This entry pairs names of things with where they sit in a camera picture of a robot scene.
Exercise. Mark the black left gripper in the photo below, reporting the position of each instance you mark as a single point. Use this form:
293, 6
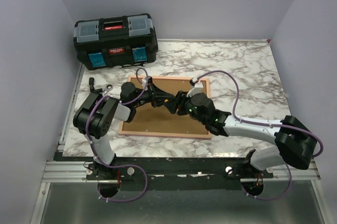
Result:
160, 95

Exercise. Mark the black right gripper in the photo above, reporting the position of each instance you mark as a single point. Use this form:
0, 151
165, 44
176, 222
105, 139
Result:
178, 101

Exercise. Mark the pink picture frame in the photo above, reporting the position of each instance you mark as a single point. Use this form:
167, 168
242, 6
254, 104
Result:
159, 122

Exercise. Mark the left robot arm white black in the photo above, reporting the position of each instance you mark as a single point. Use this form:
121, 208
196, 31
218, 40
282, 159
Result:
94, 118

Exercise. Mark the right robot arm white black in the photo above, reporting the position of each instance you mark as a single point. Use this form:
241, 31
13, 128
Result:
290, 141

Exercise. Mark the silver ratchet wrench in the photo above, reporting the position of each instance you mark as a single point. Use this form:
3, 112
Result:
107, 89

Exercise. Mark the black plastic toolbox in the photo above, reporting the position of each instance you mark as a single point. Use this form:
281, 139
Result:
116, 41

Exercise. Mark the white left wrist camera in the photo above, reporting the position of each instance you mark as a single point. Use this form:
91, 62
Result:
146, 79

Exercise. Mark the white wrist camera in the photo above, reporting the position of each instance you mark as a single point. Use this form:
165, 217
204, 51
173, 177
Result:
146, 79
196, 87

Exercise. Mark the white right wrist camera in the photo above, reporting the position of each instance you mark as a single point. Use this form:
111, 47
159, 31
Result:
196, 87

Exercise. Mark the black mounting base plate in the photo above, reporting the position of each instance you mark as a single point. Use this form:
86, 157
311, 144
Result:
174, 173

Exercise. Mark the black T-handle tool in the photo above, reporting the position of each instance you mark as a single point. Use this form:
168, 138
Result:
91, 86

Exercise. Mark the aluminium rail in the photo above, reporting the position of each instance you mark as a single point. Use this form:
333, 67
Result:
64, 172

